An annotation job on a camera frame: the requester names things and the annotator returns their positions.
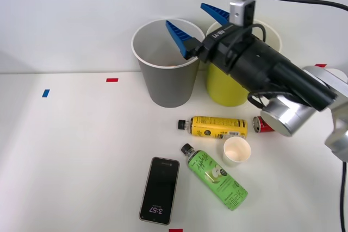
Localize red drink can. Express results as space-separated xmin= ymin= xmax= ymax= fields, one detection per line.
xmin=252 ymin=116 xmax=276 ymax=134

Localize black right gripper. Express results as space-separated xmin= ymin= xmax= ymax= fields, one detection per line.
xmin=165 ymin=2 xmax=258 ymax=75

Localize green label plastic bottle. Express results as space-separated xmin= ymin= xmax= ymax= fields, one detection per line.
xmin=181 ymin=143 xmax=248 ymax=211

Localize yellow label plastic bottle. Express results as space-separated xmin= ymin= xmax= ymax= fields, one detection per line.
xmin=177 ymin=115 xmax=248 ymax=140

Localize yellow-green plastic waste bin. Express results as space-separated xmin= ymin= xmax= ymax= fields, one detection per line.
xmin=205 ymin=17 xmax=282 ymax=108

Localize white paper cup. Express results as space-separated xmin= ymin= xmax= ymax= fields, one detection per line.
xmin=222 ymin=136 xmax=251 ymax=168

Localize grey plastic waste bin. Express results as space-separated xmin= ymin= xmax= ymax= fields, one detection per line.
xmin=131 ymin=18 xmax=206 ymax=109

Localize black smartphone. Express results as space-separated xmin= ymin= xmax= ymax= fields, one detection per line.
xmin=139 ymin=156 xmax=181 ymax=225

